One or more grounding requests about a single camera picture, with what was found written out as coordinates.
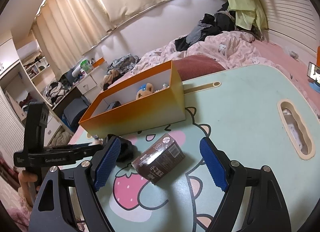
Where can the mint cartoon lap table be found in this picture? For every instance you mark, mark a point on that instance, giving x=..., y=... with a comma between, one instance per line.
x=236, y=150

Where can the beige curtains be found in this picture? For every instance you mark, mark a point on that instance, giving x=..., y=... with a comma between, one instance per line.
x=67, y=29

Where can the grey patterned clothes pile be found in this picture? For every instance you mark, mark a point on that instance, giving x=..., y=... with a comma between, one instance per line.
x=124, y=64

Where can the dark red pillow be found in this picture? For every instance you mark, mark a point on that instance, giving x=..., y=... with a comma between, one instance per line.
x=196, y=66

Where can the dark clothes pile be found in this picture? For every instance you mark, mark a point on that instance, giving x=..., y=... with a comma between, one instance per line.
x=209, y=25

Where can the light green garment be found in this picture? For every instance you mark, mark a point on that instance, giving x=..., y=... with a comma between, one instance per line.
x=248, y=13

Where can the white desk drawers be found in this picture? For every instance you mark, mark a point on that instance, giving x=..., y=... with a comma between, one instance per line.
x=68, y=98

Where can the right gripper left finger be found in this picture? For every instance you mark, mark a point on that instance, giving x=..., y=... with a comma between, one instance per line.
x=53, y=211

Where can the brown card box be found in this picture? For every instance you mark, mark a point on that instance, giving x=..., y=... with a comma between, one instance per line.
x=159, y=159

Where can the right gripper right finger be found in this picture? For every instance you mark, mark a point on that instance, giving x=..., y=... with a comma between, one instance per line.
x=266, y=211

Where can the black mesh square case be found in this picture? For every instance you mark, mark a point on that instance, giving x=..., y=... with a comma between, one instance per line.
x=113, y=105

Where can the person left hand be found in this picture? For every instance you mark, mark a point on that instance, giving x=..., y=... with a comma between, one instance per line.
x=27, y=182

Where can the brown bear plush blue cap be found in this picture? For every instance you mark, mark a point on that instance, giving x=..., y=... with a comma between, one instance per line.
x=145, y=90

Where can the orange storage box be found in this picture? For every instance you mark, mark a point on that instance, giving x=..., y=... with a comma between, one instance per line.
x=165, y=106

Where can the smartphone on stand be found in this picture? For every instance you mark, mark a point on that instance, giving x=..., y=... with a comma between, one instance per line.
x=314, y=73

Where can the navy lace scrunchie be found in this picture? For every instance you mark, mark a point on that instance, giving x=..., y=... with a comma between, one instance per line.
x=127, y=151

